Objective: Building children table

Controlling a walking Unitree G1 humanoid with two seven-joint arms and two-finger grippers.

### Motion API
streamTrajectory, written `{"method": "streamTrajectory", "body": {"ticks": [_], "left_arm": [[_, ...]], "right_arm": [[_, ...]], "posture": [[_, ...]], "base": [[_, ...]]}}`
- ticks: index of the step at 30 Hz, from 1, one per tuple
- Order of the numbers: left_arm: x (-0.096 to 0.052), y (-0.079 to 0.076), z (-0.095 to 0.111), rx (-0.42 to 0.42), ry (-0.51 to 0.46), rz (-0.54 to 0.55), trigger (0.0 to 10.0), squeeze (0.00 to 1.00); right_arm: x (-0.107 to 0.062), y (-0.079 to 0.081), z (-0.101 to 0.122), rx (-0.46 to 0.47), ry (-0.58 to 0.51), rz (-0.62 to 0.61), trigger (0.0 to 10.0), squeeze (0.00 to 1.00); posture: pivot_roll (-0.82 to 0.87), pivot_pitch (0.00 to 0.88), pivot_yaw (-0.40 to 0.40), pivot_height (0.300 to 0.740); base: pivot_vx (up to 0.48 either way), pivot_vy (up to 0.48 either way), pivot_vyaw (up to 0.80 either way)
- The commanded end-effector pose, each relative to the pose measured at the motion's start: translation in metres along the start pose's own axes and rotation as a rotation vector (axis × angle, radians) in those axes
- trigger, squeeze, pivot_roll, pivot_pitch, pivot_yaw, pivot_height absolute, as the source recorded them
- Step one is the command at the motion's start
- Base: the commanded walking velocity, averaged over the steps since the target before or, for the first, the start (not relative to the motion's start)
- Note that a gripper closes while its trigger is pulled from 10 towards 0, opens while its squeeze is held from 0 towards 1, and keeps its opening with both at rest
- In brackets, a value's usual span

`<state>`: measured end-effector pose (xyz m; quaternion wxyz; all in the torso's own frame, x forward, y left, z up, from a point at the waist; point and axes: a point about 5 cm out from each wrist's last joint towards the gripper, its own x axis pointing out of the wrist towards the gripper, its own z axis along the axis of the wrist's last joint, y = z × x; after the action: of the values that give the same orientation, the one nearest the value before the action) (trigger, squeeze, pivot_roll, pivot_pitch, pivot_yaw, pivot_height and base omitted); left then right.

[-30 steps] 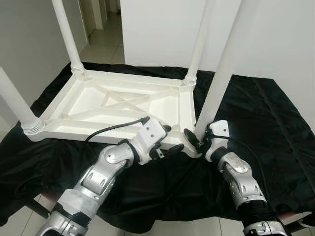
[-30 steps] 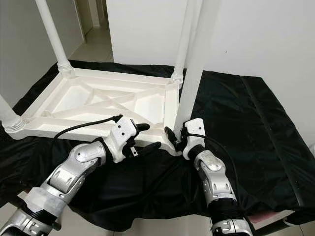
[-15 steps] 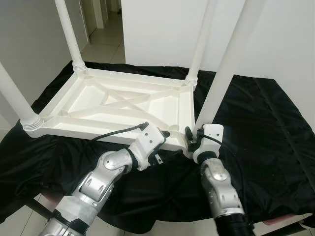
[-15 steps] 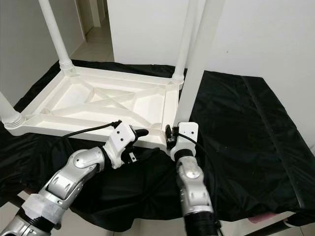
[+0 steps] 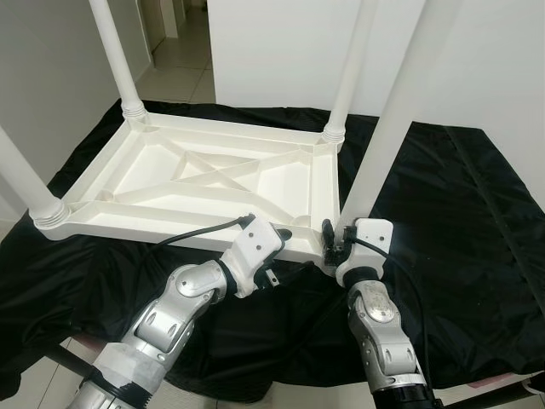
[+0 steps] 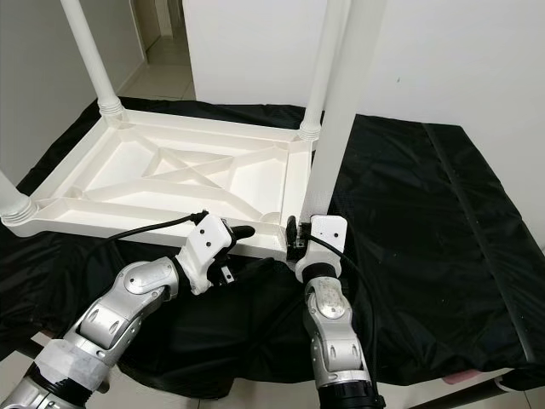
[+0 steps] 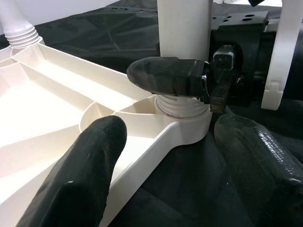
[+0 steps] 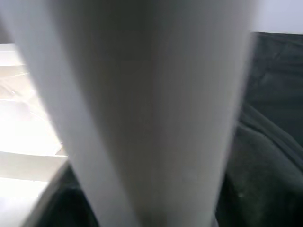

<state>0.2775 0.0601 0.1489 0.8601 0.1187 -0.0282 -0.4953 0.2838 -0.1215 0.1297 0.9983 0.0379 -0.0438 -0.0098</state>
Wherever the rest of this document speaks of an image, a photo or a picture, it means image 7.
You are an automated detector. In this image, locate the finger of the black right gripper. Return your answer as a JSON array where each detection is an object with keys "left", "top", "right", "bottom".
[{"left": 126, "top": 56, "right": 211, "bottom": 105}]

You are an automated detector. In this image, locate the white plastic table leg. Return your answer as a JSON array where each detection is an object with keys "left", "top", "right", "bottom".
[
  {"left": 153, "top": 0, "right": 213, "bottom": 118},
  {"left": 0, "top": 0, "right": 41, "bottom": 49}
]

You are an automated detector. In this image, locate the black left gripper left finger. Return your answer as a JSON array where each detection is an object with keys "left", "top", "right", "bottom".
[{"left": 16, "top": 115, "right": 127, "bottom": 227}]

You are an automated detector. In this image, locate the white plastic children table top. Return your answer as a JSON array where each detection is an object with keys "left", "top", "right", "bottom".
[{"left": 0, "top": 42, "right": 213, "bottom": 227}]

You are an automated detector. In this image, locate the black table cloth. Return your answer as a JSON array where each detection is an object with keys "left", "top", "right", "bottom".
[{"left": 35, "top": 0, "right": 303, "bottom": 227}]

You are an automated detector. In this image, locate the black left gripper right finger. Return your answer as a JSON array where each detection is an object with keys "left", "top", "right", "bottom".
[{"left": 213, "top": 113, "right": 303, "bottom": 227}]

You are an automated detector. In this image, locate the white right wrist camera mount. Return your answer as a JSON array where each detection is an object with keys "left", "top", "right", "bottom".
[{"left": 260, "top": 0, "right": 303, "bottom": 111}]

